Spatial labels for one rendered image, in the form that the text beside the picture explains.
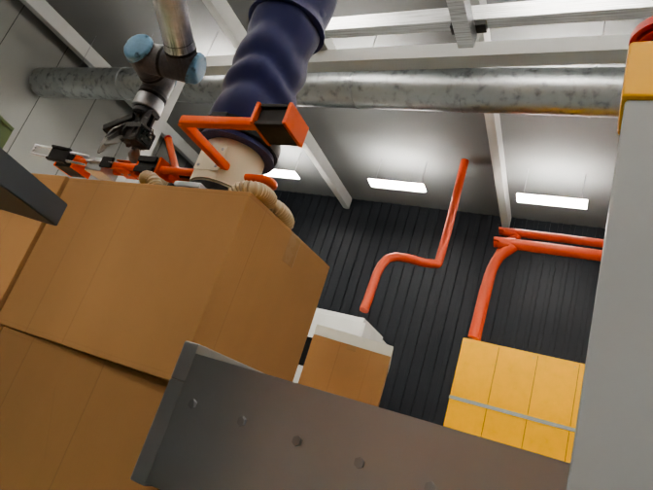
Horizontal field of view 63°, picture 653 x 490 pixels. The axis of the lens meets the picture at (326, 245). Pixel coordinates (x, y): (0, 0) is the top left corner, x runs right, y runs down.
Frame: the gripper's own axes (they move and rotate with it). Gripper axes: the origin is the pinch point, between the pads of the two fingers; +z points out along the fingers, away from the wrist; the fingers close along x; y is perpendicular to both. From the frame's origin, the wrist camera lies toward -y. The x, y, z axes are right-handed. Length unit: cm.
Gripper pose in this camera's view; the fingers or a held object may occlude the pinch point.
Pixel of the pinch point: (113, 166)
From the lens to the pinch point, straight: 175.5
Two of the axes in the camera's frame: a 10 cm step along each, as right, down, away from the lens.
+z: -3.0, 9.0, -3.1
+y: 8.8, 1.4, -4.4
